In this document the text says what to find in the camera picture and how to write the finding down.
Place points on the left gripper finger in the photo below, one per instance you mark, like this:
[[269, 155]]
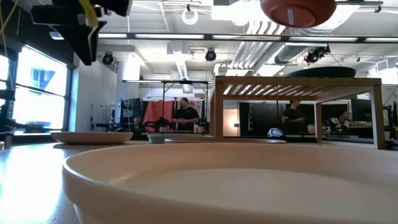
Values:
[[77, 40], [97, 32]]

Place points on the dusty pink plate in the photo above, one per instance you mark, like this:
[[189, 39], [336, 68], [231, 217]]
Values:
[[91, 137]]

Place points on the sage green plate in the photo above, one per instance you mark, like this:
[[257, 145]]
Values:
[[155, 139]]

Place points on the terracotta plate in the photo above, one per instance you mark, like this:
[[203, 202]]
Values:
[[224, 141]]

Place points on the orange plate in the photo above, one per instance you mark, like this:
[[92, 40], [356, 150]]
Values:
[[298, 12]]

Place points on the slate blue plate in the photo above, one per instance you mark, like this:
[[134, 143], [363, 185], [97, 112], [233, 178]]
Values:
[[320, 72]]

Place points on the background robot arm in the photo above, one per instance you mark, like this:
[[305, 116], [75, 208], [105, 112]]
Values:
[[203, 124], [158, 124]]

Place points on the wooden slatted shelf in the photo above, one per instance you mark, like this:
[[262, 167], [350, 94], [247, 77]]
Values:
[[248, 81]]

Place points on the black ceiling spotlight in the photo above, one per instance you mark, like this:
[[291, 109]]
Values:
[[210, 55], [108, 58]]

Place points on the black rig light bar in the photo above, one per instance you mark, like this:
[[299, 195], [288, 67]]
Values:
[[169, 36]]

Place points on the large bright window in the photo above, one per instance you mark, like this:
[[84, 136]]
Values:
[[40, 109]]

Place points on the person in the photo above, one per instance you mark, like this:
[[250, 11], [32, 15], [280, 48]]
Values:
[[186, 116], [136, 123], [292, 116], [340, 119]]

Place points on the orange hanging cloth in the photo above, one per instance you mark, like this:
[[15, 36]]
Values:
[[157, 112]]

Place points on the grey beige plate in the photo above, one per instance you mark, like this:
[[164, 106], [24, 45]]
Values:
[[1, 145]]

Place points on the white ceiling pipes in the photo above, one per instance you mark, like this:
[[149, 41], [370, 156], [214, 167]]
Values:
[[248, 53]]

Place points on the dark partition panel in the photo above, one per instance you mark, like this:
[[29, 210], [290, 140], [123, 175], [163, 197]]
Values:
[[258, 118]]

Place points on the pale peach plate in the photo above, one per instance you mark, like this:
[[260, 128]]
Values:
[[217, 193]]

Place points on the white and blue ball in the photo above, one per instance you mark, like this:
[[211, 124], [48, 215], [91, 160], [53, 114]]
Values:
[[276, 132]]

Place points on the dark monitor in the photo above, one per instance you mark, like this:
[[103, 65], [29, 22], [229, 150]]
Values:
[[360, 110]]

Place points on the black tripod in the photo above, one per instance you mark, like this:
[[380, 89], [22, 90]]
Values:
[[392, 118]]

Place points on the white ventilation duct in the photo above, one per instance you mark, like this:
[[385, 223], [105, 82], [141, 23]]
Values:
[[182, 67]]

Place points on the black background rig frame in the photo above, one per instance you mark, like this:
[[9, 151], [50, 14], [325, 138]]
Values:
[[186, 82]]

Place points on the grey flexible duct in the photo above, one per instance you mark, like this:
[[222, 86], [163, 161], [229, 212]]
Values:
[[286, 54]]

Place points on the black ceiling camera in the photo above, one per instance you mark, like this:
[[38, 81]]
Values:
[[317, 54]]

